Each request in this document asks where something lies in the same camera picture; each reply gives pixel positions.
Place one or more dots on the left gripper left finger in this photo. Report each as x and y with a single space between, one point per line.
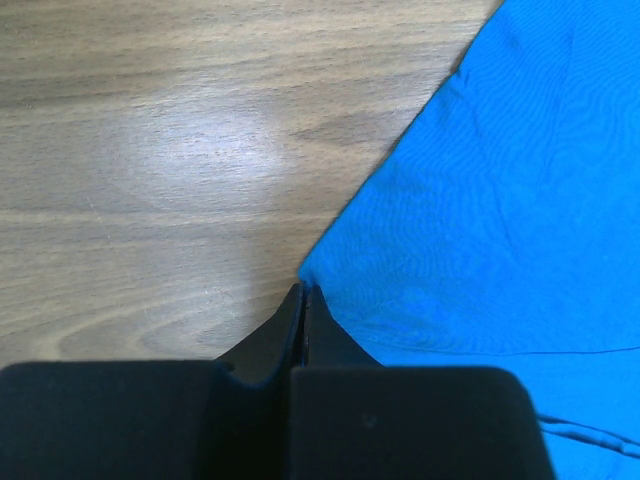
164 419

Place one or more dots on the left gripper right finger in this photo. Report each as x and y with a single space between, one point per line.
352 418

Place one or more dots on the blue t shirt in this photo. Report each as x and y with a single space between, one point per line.
503 229

